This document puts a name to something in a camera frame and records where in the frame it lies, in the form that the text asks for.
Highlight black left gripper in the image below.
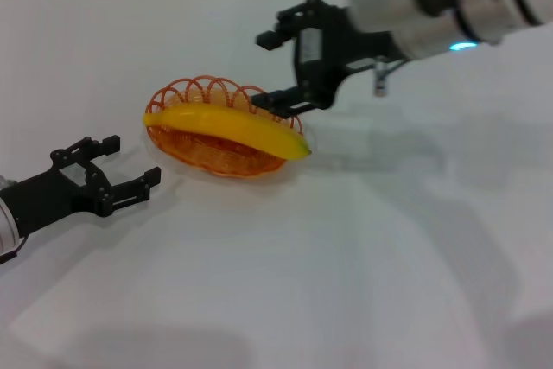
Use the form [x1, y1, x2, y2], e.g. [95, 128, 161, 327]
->
[0, 134, 162, 236]

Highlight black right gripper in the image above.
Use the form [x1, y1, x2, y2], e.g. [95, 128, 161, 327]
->
[251, 0, 407, 118]

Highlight yellow banana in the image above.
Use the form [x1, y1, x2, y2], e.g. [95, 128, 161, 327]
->
[143, 104, 312, 161]

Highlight orange plastic wire basket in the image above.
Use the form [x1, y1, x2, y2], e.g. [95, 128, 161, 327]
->
[144, 75, 305, 179]

